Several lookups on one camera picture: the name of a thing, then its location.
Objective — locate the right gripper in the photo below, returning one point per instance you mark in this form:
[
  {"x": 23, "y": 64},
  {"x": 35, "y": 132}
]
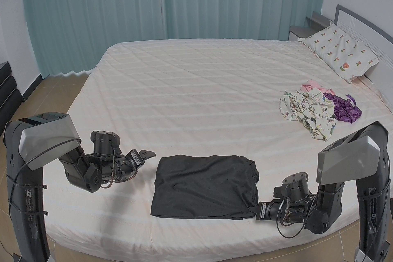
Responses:
[{"x": 267, "y": 210}]

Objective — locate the bed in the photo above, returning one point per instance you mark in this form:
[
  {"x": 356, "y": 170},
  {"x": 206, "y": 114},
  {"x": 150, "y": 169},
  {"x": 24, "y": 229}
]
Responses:
[{"x": 199, "y": 85}]

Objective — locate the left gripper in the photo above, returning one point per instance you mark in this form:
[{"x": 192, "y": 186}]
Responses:
[{"x": 135, "y": 160}]

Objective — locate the grey bedside table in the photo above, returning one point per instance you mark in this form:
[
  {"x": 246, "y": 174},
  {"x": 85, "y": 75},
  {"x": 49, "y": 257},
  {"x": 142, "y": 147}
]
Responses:
[{"x": 299, "y": 32}]

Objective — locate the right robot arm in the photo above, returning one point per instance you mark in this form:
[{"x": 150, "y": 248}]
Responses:
[{"x": 347, "y": 159}]

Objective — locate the white printed garment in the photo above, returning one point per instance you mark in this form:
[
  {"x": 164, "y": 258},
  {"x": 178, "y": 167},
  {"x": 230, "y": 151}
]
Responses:
[{"x": 310, "y": 116}]

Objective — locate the white printed pillow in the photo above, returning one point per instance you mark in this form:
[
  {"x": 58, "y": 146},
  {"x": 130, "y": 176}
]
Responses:
[{"x": 340, "y": 52}]

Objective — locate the black T-shirt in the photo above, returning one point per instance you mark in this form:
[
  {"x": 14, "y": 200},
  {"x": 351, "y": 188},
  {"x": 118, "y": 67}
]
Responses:
[{"x": 202, "y": 187}]

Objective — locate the pink garment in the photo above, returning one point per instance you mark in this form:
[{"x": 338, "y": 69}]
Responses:
[{"x": 313, "y": 85}]

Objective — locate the black chest of drawers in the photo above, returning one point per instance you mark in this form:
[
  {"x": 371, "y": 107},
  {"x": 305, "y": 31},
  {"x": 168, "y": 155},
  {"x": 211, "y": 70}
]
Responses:
[{"x": 7, "y": 92}]

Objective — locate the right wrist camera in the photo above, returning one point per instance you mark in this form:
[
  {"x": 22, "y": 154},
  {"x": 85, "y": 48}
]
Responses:
[{"x": 278, "y": 191}]

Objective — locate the purple garment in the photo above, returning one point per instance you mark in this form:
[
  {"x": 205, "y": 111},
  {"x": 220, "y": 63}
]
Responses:
[{"x": 347, "y": 110}]

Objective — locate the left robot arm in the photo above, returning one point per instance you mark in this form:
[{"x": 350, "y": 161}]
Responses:
[{"x": 46, "y": 138}]

